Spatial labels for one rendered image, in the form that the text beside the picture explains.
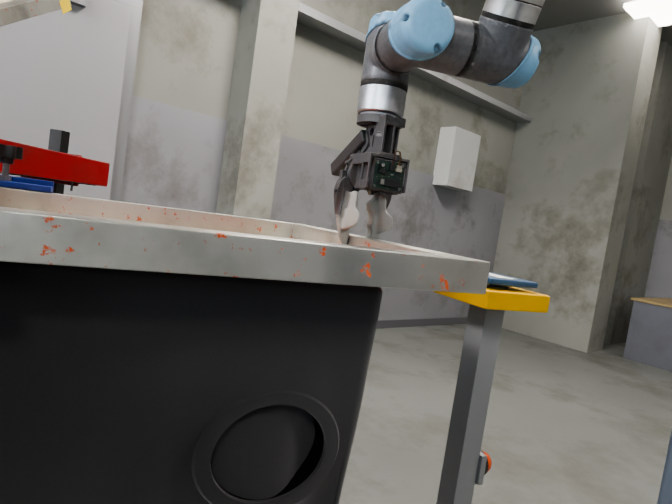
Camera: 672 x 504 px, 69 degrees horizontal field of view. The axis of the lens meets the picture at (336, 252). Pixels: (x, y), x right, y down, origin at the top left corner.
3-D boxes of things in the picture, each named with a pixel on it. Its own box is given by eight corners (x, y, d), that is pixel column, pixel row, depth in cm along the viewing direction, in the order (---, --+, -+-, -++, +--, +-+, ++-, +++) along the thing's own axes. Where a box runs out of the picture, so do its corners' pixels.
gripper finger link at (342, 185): (331, 212, 78) (347, 159, 78) (327, 211, 79) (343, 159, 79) (356, 220, 80) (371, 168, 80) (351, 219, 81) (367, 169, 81)
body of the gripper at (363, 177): (363, 191, 73) (374, 109, 72) (338, 190, 80) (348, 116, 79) (406, 198, 76) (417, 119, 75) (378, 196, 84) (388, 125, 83)
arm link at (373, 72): (379, 2, 71) (362, 22, 80) (368, 78, 72) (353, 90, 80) (428, 14, 73) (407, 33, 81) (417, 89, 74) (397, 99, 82)
